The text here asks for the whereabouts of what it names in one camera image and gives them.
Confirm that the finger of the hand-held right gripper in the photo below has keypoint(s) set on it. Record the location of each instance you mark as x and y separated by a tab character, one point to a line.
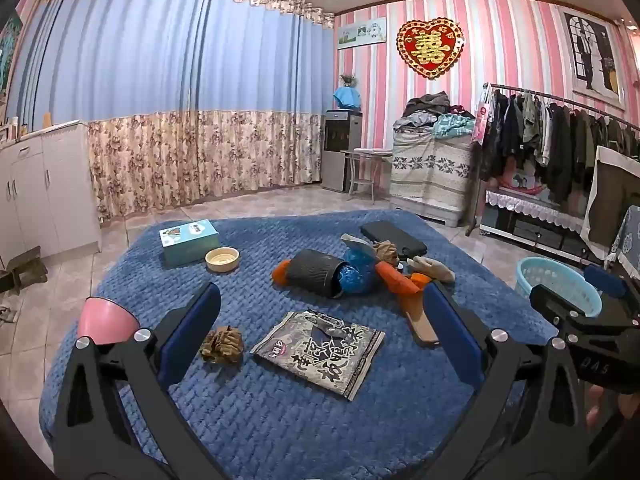
555	302
605	280

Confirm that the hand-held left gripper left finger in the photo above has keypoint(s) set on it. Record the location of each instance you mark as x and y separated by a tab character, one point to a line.
192	330

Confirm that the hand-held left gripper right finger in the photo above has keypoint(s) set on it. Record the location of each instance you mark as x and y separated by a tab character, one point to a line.
452	325

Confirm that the light blue plastic basket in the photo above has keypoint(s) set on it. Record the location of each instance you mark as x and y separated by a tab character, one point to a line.
555	280

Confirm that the brown paper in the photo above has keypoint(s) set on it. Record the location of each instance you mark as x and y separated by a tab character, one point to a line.
386	252
222	345

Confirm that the blue plastic bag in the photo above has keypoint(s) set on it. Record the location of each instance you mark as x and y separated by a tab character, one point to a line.
357	275

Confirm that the grey printed snack packet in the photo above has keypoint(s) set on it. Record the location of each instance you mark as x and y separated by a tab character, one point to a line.
320	360

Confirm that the person's right hand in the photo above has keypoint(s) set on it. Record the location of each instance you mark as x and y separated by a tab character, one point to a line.
602	407

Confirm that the beige phone case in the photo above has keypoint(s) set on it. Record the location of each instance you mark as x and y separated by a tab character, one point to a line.
422	325

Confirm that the blue patterned cloth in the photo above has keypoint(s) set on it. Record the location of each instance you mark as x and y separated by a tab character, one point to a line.
627	240

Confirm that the beige glove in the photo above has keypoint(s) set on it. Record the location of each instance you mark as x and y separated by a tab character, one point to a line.
435	269

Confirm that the cream round bowl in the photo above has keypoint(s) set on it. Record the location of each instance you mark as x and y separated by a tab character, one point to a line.
223	260

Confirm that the teal tissue box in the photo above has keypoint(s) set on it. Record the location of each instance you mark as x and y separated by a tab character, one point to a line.
187	245

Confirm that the white framed brown board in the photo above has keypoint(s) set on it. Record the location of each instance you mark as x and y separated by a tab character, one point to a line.
612	195

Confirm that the low cabinet with lace cloth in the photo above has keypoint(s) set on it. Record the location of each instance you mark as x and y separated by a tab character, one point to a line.
530	220

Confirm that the pink cup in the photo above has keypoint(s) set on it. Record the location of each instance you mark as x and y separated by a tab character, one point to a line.
105	320

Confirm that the black flat case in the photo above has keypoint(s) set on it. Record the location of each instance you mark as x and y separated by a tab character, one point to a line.
392	235

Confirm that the blue white card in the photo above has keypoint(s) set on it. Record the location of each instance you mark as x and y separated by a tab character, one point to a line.
356	245

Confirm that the blue knitted blanket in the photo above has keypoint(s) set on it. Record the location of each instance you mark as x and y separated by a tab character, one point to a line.
280	425

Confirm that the black mesh roll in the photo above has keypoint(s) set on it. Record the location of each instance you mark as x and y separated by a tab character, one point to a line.
312	272

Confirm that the cabinet with patterned cover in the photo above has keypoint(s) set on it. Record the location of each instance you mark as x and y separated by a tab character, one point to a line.
430	175

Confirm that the row of hanging clothes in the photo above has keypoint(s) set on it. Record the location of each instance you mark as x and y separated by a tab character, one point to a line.
550	135

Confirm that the small olive stool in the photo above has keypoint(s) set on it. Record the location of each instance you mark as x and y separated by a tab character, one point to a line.
22	270

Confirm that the metal clothes rack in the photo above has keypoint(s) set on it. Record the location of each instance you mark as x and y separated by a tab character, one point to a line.
550	96

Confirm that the small grey table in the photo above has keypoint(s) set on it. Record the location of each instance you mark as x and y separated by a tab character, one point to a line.
367	152

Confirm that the white cabinet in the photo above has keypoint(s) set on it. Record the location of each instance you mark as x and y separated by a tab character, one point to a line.
50	195

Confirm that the pink white hanging bag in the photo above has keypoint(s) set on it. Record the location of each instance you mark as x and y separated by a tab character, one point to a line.
481	115

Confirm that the grey water dispenser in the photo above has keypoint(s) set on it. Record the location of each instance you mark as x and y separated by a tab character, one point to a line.
342	155

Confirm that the pile of clothes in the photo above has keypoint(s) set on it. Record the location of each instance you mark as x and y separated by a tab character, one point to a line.
430	110

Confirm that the blue floral curtain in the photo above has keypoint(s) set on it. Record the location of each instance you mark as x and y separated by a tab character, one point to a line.
175	85

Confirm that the blue cloth cover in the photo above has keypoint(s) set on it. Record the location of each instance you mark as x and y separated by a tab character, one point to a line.
347	99

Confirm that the small potted plant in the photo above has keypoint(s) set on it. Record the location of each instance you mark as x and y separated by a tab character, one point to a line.
348	80

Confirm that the wall poster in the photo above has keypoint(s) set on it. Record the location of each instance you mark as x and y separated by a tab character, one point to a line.
592	60

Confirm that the red heart wall decoration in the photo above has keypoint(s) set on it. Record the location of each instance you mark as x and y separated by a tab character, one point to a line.
430	47

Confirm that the landscape wall picture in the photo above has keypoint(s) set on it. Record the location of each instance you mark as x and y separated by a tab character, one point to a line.
362	33

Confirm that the framed wall picture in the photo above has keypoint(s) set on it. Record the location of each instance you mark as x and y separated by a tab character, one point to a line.
9	55

